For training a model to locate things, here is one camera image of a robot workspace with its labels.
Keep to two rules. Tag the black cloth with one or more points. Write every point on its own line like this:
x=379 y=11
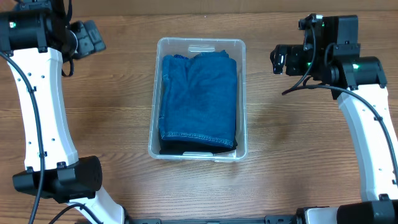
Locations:
x=176 y=143

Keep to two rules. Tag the sparkly blue green cloth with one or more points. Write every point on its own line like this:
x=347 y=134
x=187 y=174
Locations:
x=180 y=56

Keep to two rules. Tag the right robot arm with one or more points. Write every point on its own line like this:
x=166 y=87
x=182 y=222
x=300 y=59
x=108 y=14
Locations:
x=329 y=58

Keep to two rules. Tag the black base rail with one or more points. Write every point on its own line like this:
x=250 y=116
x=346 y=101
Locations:
x=217 y=221

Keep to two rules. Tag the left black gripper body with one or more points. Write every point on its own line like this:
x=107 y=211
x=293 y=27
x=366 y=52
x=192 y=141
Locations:
x=81 y=43

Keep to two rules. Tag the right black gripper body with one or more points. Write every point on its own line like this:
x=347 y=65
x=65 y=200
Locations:
x=278 y=59

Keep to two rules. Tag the blue terry towel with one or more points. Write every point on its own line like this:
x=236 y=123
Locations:
x=199 y=94

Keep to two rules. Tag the clear plastic storage bin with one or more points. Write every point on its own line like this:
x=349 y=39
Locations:
x=190 y=47

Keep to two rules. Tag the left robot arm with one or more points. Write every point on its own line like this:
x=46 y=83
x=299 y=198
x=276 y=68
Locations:
x=37 y=38

